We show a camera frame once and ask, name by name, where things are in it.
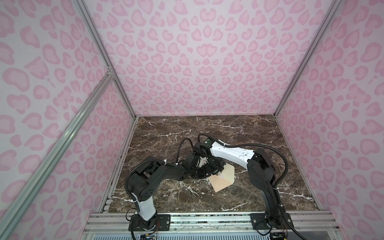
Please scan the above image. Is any peach paper envelope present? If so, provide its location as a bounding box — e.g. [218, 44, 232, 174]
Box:
[208, 164, 235, 193]

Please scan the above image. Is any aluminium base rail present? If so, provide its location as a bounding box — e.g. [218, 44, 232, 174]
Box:
[81, 211, 344, 240]

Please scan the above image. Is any corner aluminium post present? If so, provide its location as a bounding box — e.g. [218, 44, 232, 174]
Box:
[73, 0, 137, 120]
[274, 0, 344, 119]

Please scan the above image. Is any left diagonal aluminium strut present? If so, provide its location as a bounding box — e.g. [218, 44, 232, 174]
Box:
[1, 73, 115, 240]

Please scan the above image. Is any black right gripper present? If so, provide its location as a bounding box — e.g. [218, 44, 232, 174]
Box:
[202, 157, 224, 178]

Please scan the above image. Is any left corner aluminium post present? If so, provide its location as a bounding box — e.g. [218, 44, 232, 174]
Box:
[73, 0, 137, 120]

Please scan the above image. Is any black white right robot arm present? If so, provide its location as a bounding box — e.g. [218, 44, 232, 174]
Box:
[193, 139, 286, 229]

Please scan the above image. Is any right corner aluminium post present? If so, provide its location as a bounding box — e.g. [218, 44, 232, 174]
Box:
[274, 0, 344, 119]

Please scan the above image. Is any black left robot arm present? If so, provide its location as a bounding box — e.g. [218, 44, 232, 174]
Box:
[125, 155, 215, 231]

